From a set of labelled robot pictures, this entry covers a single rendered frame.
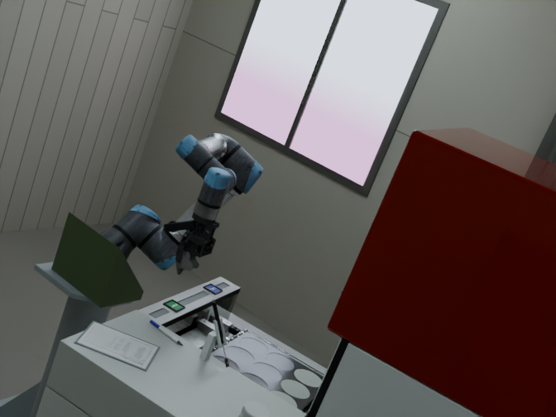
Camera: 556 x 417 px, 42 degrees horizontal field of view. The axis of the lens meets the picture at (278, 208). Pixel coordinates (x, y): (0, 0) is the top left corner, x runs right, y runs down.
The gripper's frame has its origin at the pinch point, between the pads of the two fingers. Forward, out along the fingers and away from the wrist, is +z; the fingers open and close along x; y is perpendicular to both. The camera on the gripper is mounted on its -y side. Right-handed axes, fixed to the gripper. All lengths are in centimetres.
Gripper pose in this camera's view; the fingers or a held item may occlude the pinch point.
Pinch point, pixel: (178, 269)
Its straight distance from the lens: 232.4
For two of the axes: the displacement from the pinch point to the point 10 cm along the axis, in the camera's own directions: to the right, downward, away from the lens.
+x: 4.1, -1.1, 9.1
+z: -3.5, 9.0, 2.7
